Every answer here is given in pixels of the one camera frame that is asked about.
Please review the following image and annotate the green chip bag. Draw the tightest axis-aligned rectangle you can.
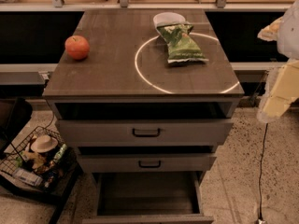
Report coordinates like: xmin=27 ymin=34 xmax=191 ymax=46
xmin=156 ymin=21 xmax=207 ymax=63

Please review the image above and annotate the grey bottom drawer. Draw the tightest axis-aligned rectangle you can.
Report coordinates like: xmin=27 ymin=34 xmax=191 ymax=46
xmin=82 ymin=172 xmax=214 ymax=224

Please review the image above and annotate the green bottle in basket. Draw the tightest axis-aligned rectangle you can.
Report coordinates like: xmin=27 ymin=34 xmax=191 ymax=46
xmin=53 ymin=144 xmax=67 ymax=163

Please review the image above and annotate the white packet in basket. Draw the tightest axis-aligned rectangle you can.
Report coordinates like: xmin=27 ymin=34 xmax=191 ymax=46
xmin=12 ymin=168 xmax=43 ymax=187

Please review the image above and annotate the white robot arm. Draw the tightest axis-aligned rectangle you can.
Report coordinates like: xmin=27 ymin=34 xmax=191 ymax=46
xmin=257 ymin=0 xmax=299 ymax=123

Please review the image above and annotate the small white upturned bowl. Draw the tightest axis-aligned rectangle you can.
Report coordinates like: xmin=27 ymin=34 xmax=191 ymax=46
xmin=31 ymin=134 xmax=58 ymax=153

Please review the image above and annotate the grey drawer cabinet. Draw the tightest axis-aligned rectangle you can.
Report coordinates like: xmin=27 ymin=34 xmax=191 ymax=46
xmin=42 ymin=8 xmax=246 ymax=224

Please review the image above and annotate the black floor cable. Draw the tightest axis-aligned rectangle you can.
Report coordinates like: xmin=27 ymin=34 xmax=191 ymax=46
xmin=256 ymin=122 xmax=269 ymax=221

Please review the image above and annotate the black wire basket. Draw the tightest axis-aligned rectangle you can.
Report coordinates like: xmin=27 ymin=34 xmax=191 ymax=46
xmin=0 ymin=126 xmax=77 ymax=192

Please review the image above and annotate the red apple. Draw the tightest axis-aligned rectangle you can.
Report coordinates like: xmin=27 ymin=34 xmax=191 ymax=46
xmin=64 ymin=35 xmax=90 ymax=60

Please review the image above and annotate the grey top drawer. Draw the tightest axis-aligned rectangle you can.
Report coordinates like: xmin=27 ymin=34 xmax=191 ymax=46
xmin=56 ymin=119 xmax=233 ymax=147

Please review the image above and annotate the grey middle drawer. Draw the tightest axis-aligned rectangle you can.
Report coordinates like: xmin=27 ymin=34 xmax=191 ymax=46
xmin=78 ymin=153 xmax=216 ymax=173

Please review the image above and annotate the grey metal shelf rail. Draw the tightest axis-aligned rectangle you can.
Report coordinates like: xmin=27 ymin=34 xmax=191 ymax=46
xmin=0 ymin=63 xmax=57 ymax=85

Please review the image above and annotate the grey drawer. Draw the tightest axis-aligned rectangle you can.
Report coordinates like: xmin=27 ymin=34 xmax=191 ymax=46
xmin=56 ymin=119 xmax=233 ymax=147
xmin=82 ymin=172 xmax=214 ymax=224
xmin=78 ymin=153 xmax=216 ymax=173

